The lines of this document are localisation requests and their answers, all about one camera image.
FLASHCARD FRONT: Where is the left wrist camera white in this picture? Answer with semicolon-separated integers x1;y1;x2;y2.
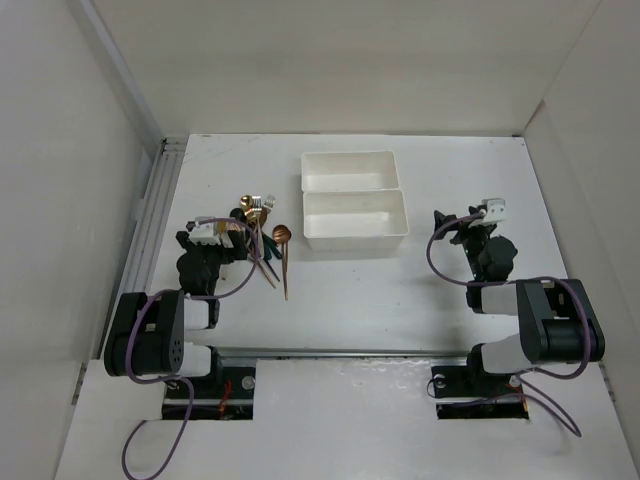
188;217;233;249

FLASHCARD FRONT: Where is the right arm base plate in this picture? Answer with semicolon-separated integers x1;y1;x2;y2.
427;365;529;420

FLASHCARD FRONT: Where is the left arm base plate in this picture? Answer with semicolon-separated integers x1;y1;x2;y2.
161;359;257;421

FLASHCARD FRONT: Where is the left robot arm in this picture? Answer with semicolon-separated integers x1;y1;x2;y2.
103;218;249;397

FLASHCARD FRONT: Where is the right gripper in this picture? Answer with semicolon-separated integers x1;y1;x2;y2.
432;204;492;280

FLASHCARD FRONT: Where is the white bin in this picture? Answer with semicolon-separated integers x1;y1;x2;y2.
301;151;400;193
303;189;409;252

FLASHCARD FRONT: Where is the silver fork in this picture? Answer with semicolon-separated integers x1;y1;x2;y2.
247;196;262;220

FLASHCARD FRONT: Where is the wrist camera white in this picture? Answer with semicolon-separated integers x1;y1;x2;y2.
480;198;506;225
188;217;233;249

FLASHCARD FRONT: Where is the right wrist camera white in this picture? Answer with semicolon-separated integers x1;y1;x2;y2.
480;198;506;225

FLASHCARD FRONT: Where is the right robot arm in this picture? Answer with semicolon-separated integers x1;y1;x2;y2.
425;199;606;394

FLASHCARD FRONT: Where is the white bin near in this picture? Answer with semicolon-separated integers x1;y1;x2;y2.
303;189;409;252

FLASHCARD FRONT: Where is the white bin far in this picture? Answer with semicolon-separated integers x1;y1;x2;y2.
301;151;400;193

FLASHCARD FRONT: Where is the aluminium rail left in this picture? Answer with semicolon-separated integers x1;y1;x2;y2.
92;137;187;359

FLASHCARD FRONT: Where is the copper spoon round bowl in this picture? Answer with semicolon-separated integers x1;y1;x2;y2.
272;224;292;300

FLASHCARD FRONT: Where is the black spoon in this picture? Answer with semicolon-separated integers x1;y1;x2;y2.
229;208;247;224

